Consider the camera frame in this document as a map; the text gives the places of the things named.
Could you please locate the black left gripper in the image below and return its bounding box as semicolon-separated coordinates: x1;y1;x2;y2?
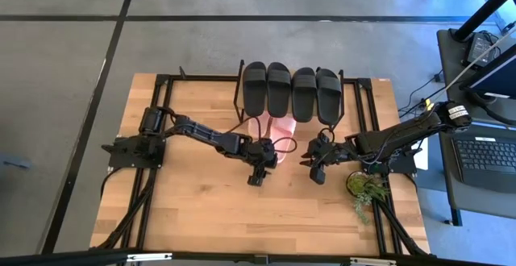
243;137;280;171

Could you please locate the black slide sandal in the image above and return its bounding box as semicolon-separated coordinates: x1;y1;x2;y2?
291;67;318;123
243;60;268;118
315;68;343;126
266;61;293;118

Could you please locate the dark grey laptop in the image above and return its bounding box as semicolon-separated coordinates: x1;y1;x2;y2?
450;133;516;195

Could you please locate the black desk monitor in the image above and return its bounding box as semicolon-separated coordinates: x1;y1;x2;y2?
459;43;516;102

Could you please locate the dark grey side desk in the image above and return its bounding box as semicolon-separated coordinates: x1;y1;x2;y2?
436;27;516;221

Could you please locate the green potted plant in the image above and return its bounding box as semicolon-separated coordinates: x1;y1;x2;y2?
344;170;391;226

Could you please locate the black power adapter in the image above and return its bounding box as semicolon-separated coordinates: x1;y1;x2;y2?
466;31;492;68

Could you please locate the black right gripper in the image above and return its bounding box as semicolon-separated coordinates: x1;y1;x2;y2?
299;136;352;168

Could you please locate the black aluminium rig frame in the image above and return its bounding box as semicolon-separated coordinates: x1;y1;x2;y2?
89;72;431;259

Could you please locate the white paper sheet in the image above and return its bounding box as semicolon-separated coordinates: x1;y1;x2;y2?
411;148;430;171

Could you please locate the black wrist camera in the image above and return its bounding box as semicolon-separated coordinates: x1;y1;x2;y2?
308;166;327;186
246;168;268;187

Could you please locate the black stand pole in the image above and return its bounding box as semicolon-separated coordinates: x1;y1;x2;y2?
453;0;516;42

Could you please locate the wooden shelf with black frame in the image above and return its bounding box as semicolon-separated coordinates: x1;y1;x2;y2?
232;59;346;132

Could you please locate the pink slide sandal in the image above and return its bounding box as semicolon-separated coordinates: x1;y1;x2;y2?
247;114;272;142
268;115;298;164

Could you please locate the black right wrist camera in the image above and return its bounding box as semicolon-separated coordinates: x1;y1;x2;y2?
308;166;327;186

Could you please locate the black crossbar with silver brackets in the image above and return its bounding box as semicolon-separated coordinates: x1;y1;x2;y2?
0;247;516;266

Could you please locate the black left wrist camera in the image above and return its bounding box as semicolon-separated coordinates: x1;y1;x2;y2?
246;168;268;187

